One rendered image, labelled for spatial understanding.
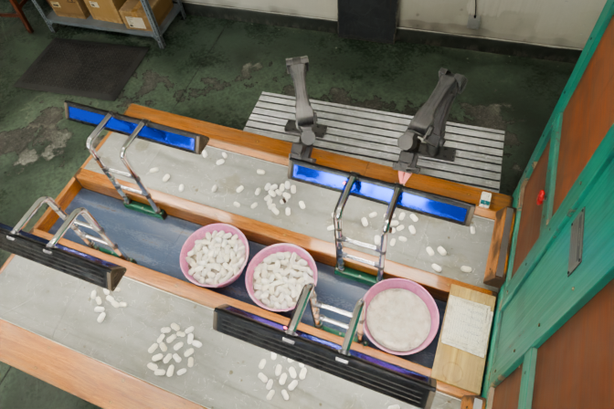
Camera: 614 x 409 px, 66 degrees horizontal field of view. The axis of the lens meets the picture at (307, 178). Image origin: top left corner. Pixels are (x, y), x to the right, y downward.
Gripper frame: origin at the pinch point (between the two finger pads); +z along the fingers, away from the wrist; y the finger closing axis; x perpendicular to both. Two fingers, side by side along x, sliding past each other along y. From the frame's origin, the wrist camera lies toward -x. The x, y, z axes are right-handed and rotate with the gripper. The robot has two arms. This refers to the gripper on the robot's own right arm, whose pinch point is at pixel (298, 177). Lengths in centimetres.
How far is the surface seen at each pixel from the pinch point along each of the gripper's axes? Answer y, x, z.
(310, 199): 6.2, 3.2, 7.9
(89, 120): -81, -28, -5
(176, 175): -54, 0, 13
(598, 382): 83, -107, 2
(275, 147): -17.5, 14.4, -8.4
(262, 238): -5.6, -10.7, 25.6
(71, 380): -44, -60, 77
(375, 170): 28.1, 14.7, -9.5
